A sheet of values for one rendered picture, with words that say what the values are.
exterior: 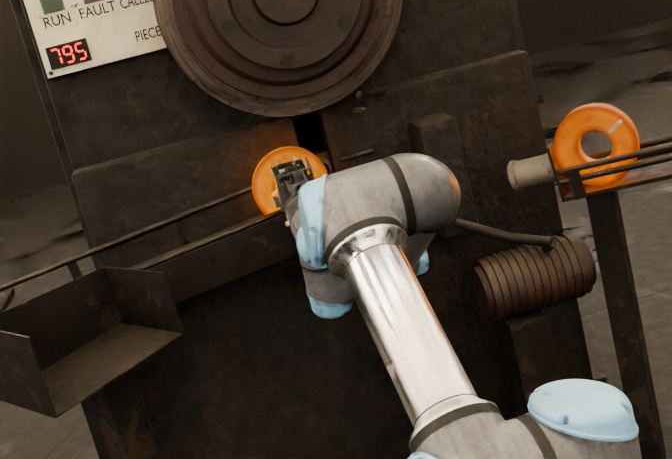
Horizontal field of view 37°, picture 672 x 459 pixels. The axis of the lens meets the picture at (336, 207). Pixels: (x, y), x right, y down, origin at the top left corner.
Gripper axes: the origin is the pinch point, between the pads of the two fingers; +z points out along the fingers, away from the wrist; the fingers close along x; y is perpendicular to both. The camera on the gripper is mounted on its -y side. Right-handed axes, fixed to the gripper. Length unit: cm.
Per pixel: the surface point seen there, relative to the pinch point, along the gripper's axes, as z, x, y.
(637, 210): 123, -132, -112
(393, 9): 2.4, -27.4, 26.7
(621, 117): -24, -59, 5
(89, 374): -36, 43, -7
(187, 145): 7.8, 17.4, 8.9
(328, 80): -1.7, -11.7, 17.9
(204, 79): 1.4, 10.7, 23.4
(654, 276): 60, -105, -95
